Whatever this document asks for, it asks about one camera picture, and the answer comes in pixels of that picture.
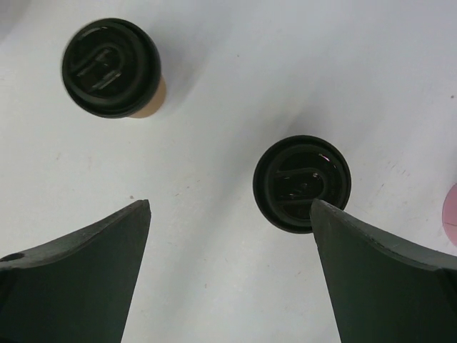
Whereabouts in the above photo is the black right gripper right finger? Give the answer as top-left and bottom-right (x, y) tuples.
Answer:
(311, 200), (456, 342)

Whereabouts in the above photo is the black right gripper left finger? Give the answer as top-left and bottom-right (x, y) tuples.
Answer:
(1, 200), (151, 342)

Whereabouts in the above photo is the black cup lid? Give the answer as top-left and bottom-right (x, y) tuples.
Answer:
(253, 135), (351, 234)
(61, 18), (162, 119)

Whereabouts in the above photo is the brown paper cup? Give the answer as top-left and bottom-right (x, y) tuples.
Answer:
(130, 76), (166, 119)

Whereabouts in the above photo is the pink cylindrical holder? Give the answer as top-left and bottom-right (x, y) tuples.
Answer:
(442, 184), (457, 247)

